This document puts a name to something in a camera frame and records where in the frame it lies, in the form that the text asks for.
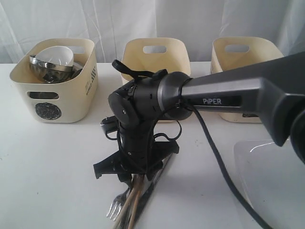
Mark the cream bin with circle mark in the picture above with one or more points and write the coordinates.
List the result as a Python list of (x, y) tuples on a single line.
[(75, 95)]

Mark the steel table knife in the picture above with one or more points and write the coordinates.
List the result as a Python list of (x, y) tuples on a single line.
[(147, 194)]

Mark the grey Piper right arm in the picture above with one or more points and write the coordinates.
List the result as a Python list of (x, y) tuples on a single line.
[(273, 90)]

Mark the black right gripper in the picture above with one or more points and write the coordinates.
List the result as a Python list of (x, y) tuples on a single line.
[(140, 151)]

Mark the white curtain backdrop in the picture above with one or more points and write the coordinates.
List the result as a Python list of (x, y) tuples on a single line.
[(110, 24)]

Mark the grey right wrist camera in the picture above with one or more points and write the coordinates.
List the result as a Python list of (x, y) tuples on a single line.
[(109, 125)]

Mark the large white plate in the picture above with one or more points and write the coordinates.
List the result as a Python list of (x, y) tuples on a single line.
[(273, 179)]

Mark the cream bin with square mark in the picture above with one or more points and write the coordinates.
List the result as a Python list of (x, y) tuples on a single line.
[(235, 52)]

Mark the cream bin with triangle mark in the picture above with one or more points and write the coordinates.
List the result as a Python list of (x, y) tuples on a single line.
[(165, 66)]

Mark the white plastic bowl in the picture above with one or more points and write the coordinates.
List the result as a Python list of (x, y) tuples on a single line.
[(59, 55)]

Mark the stainless steel bowl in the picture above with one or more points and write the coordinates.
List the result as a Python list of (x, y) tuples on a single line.
[(48, 72)]

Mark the wooden chopstick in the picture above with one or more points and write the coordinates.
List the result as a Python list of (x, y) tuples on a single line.
[(134, 191), (135, 198)]

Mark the steel fork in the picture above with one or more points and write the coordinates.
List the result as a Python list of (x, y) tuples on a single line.
[(117, 205)]

